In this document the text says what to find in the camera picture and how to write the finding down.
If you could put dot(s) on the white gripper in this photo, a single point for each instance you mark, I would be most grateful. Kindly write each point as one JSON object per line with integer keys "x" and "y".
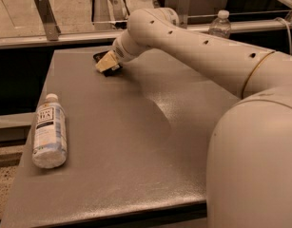
{"x": 119, "y": 50}

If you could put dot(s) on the black rxbar chocolate wrapper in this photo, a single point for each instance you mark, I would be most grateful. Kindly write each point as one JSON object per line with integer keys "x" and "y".
{"x": 112, "y": 69}

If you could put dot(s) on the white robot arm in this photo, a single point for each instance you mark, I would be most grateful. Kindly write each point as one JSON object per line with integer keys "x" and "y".
{"x": 249, "y": 158}

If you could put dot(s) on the blue labelled tea bottle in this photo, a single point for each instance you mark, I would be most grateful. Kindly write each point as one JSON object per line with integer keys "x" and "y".
{"x": 50, "y": 147}

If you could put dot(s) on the clear plastic water bottle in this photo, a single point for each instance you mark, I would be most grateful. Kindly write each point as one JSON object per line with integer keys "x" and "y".
{"x": 221, "y": 26}

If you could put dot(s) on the left metal rail bracket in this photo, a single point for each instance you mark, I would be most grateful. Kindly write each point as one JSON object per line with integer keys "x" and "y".
{"x": 48, "y": 20}

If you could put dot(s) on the metal rail bracket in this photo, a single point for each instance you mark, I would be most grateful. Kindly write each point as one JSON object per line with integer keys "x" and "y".
{"x": 48, "y": 20}
{"x": 182, "y": 10}

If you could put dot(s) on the right metal rail bracket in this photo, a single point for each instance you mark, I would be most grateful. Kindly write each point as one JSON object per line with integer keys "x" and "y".
{"x": 182, "y": 10}

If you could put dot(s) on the horizontal metal rail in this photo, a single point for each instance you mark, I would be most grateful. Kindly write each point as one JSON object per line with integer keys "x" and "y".
{"x": 108, "y": 36}

